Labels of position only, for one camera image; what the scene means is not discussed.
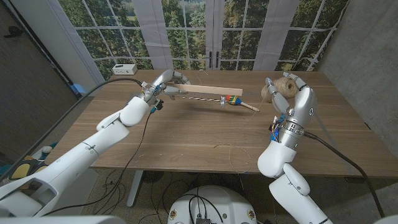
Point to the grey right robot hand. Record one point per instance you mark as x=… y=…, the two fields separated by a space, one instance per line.
x=304 y=109

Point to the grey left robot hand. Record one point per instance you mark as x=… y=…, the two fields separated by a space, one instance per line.
x=161 y=81

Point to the brown twine spool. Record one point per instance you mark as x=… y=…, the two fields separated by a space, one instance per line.
x=284 y=87

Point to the wooden clip hanger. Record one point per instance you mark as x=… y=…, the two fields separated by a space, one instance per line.
x=214 y=89

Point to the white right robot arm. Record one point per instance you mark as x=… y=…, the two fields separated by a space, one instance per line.
x=289 y=193

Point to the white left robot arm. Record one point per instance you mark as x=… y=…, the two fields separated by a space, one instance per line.
x=84 y=155

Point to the colourful striped wooden maraca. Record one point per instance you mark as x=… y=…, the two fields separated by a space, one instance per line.
x=237 y=100

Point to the white power strip box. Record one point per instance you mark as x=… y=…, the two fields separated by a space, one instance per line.
x=124 y=69

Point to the small blue object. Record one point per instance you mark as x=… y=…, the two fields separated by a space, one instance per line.
x=78 y=88

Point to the printed window forest backdrop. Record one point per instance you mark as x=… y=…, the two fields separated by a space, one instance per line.
x=248 y=31

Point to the white table leg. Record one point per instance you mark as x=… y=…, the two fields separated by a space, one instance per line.
x=135 y=189

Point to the white robot torso base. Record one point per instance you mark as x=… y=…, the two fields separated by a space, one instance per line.
x=214 y=205

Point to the yellow and black object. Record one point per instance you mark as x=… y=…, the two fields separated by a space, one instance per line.
x=21 y=170

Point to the black wall hook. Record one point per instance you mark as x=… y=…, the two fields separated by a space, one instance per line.
x=13 y=31

